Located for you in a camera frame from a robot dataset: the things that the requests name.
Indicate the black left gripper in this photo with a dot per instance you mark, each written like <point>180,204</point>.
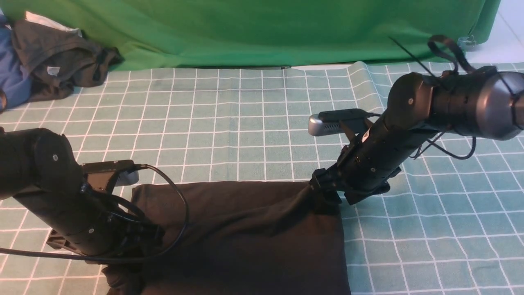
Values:
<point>99,227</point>

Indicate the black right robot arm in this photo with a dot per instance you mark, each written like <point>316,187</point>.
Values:
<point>484,103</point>

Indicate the black cable tie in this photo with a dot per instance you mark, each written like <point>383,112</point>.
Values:
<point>413,57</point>

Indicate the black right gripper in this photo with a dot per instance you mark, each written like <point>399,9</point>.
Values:
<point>374,155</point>

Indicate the green backdrop cloth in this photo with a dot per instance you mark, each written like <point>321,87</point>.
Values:
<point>235,33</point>

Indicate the white folded cloth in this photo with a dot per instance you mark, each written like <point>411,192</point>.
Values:
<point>42,20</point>

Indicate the blue garment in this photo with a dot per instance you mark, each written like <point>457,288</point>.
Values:
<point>15,81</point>

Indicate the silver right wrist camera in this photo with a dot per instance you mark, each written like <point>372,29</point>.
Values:
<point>328,123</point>

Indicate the crumpled dark gray shirt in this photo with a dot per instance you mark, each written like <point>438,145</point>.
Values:
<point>59,61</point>

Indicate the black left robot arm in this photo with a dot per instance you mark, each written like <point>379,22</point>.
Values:
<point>39,170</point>

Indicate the metal binder clip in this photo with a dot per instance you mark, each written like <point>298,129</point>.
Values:
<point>467,41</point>

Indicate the green grid cutting mat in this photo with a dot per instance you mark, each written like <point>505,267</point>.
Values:
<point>447,227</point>

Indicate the dark gray long-sleeved shirt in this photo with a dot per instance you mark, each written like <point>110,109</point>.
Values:
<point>247,238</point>

